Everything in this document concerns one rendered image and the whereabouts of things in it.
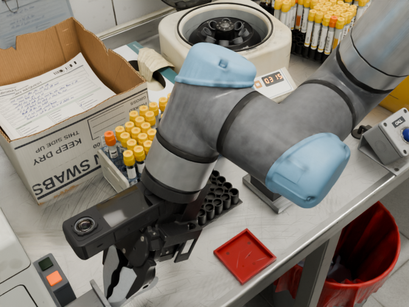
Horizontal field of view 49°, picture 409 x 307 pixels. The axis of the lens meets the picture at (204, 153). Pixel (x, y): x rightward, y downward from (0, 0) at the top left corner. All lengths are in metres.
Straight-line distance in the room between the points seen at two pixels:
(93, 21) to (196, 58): 0.67
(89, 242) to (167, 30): 0.59
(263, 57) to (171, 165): 0.48
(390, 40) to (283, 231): 0.39
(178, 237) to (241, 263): 0.17
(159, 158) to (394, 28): 0.26
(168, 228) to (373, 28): 0.31
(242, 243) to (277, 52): 0.40
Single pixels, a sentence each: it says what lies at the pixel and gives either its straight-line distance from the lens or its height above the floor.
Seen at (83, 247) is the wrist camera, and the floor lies 1.08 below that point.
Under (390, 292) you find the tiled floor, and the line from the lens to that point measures 1.76.
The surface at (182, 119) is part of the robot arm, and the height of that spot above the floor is 1.17.
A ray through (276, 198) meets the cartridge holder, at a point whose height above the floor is 0.89.
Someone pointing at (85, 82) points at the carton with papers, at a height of 0.94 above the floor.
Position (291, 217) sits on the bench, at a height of 0.87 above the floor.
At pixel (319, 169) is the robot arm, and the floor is 1.18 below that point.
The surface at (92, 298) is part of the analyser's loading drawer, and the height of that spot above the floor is 0.91.
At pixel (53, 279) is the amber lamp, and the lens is 0.66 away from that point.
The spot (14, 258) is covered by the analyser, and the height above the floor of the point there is 1.15.
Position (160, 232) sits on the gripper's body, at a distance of 0.53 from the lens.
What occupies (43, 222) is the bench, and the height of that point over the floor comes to 0.87.
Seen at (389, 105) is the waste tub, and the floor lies 0.89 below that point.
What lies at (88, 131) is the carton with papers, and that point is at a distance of 0.76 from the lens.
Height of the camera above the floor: 1.47
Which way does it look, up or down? 45 degrees down
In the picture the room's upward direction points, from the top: 2 degrees counter-clockwise
